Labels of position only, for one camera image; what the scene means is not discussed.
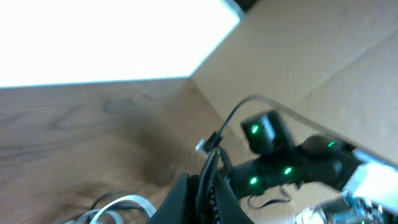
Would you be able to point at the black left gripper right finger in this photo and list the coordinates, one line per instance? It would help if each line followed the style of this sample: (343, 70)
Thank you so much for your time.
(216, 202)

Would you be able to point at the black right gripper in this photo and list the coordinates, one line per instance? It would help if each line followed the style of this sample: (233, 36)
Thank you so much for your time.
(256, 176)

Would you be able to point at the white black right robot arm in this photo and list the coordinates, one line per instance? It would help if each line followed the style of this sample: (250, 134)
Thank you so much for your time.
(320, 159)

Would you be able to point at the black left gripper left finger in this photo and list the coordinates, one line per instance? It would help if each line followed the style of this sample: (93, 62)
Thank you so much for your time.
(179, 205)

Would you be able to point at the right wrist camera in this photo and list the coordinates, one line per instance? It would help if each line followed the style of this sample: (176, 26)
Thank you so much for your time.
(205, 146)

